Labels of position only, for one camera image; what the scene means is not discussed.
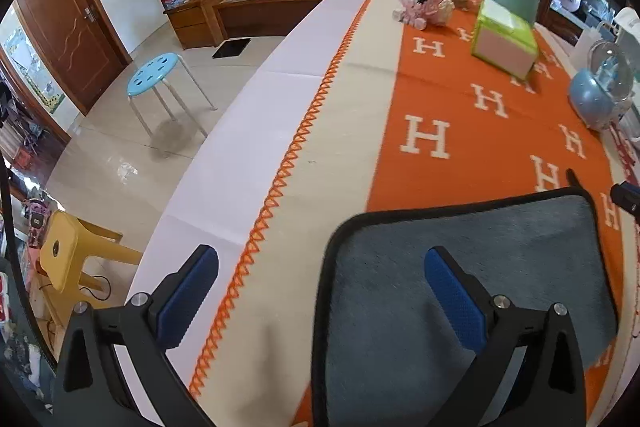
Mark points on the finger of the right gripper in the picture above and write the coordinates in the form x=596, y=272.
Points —
x=626, y=196

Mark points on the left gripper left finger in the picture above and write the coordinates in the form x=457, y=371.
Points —
x=90, y=386

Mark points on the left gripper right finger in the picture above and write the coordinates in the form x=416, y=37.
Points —
x=549, y=389

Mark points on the purple and grey towel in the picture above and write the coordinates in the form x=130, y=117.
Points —
x=383, y=351

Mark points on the blue snow globe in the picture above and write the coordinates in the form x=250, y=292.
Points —
x=601, y=94

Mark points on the yellow plastic stool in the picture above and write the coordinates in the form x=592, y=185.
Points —
x=68, y=243

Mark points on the white appliance with cloth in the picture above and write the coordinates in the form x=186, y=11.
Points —
x=628, y=37

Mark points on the green tissue box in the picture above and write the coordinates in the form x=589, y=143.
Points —
x=504, y=40

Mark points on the pink plush toy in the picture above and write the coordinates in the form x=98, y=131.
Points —
x=420, y=14

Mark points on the orange H-pattern table blanket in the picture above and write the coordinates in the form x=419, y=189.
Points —
x=356, y=112

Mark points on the black floor mat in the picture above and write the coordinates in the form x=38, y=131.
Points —
x=231, y=48

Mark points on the brown wooden door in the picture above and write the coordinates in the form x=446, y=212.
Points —
x=79, y=45

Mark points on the wooden TV cabinet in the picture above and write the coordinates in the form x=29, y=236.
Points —
x=203, y=23

